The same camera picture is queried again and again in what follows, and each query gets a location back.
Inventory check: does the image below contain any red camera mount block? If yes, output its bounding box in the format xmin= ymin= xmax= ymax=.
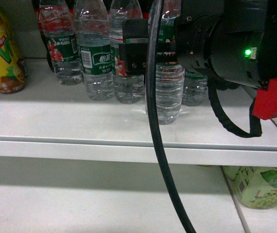
xmin=252 ymin=78 xmax=277 ymax=120

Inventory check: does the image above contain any right rear water bottle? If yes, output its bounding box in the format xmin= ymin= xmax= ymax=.
xmin=182 ymin=71 xmax=208 ymax=106

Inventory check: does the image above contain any far-left water bottle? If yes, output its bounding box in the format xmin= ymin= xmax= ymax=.
xmin=39 ymin=0 xmax=82 ymax=85

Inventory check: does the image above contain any thick black cable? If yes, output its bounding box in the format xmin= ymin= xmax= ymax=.
xmin=144 ymin=0 xmax=197 ymax=233

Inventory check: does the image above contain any middle water bottle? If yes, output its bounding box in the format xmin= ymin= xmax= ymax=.
xmin=109 ymin=0 xmax=144 ymax=104

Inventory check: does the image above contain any barcode-side water bottle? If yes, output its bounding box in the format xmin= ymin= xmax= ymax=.
xmin=74 ymin=0 xmax=114 ymax=101

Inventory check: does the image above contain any yellow lemon tea bottle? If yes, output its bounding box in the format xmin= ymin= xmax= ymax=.
xmin=0 ymin=6 xmax=26 ymax=94

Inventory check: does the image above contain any black sleeved cable loop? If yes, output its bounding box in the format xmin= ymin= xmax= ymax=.
xmin=207 ymin=83 xmax=262 ymax=138

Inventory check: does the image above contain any green-label water bottle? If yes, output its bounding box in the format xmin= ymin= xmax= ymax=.
xmin=156 ymin=0 xmax=185 ymax=125

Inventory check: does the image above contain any green grape drink bottle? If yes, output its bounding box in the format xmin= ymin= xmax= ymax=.
xmin=234 ymin=166 xmax=277 ymax=210

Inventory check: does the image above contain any white metal shelf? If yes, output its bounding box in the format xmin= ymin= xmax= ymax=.
xmin=0 ymin=59 xmax=277 ymax=167

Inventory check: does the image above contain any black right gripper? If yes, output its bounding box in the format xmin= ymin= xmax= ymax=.
xmin=119 ymin=0 xmax=225 ymax=76

